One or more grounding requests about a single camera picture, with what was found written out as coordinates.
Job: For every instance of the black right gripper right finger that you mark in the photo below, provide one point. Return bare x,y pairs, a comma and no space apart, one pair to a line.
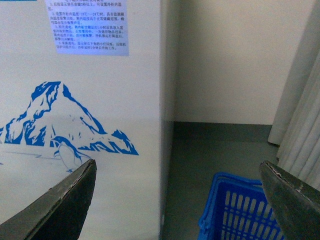
296,205

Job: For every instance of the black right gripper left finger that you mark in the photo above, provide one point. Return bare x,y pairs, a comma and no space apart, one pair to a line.
60,213

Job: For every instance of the blue plastic basket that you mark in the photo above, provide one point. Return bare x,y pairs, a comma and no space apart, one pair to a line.
237,209

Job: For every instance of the white curtain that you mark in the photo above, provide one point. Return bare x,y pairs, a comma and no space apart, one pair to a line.
296,126

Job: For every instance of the white chest freezer blue rim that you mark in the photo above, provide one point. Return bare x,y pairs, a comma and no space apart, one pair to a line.
59,110

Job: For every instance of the blue instruction sticker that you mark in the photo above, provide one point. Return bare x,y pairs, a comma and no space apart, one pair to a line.
89,27

